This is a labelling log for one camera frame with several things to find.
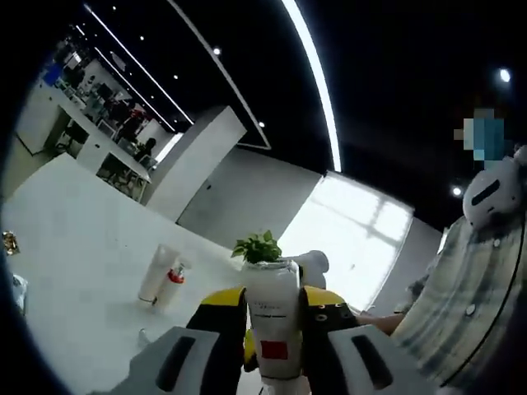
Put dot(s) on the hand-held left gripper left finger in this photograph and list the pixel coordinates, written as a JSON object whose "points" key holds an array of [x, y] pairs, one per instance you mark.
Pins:
{"points": [[218, 329]]}

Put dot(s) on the green potted plant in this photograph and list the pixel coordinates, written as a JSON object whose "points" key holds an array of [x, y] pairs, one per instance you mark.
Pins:
{"points": [[257, 247]]}

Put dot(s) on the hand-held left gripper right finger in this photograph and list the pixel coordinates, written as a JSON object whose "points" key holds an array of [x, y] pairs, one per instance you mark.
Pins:
{"points": [[313, 354]]}

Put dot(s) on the bright window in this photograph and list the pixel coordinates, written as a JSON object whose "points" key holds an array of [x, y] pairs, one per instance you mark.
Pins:
{"points": [[350, 230]]}

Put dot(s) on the row of white counters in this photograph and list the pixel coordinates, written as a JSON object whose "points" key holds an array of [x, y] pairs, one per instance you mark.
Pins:
{"points": [[94, 144]]}

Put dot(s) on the white pump skincare bottle red collar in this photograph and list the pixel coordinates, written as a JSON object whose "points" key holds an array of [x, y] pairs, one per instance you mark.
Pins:
{"points": [[173, 288]]}

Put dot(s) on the plain white skincare tube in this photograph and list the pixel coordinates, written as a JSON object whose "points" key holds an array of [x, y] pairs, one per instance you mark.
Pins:
{"points": [[155, 275]]}

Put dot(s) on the gold foil packet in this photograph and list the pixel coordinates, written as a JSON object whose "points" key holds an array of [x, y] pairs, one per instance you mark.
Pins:
{"points": [[10, 243]]}

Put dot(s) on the white skincare bottle red square label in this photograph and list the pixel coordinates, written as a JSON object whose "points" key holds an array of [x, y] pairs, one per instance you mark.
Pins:
{"points": [[271, 317]]}

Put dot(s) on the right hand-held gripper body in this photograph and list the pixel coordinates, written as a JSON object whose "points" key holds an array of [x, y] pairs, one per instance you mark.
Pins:
{"points": [[315, 267]]}

